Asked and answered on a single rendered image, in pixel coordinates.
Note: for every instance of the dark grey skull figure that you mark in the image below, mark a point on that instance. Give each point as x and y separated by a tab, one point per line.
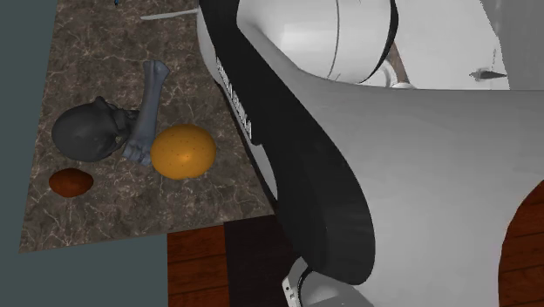
87	132

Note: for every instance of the grey bone figure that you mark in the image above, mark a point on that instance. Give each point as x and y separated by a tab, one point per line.
148	110

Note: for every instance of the orange round fruit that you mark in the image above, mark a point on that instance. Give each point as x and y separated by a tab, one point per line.
183	151

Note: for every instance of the grey knife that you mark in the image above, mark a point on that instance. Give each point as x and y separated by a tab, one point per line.
170	15

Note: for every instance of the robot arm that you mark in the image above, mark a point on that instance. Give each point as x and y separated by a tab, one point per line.
425	170

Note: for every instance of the brown oval potato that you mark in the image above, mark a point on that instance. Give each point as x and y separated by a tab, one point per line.
71	182

